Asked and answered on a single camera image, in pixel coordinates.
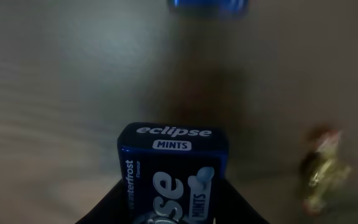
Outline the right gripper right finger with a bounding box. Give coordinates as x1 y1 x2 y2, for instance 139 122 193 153
215 179 272 224

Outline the gold candy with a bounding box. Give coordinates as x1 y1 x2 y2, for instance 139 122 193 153
299 126 353 216

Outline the blue tray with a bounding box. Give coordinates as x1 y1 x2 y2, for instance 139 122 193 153
166 0 250 19

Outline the blue candy pack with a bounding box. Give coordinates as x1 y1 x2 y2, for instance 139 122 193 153
116 121 229 224

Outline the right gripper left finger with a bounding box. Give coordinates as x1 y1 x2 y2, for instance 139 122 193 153
75 179 131 224

